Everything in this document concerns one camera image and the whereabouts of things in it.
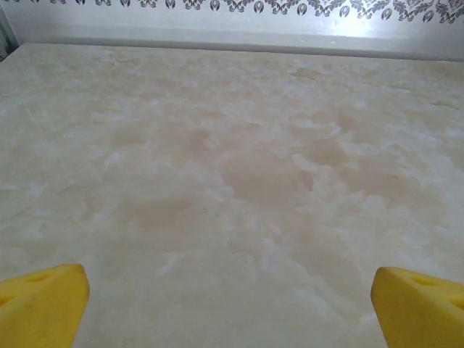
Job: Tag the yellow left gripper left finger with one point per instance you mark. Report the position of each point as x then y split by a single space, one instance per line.
40 308

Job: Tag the aluminium frame rail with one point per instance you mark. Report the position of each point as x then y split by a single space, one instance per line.
326 42

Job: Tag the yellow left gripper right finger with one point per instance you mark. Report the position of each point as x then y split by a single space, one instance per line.
420 311

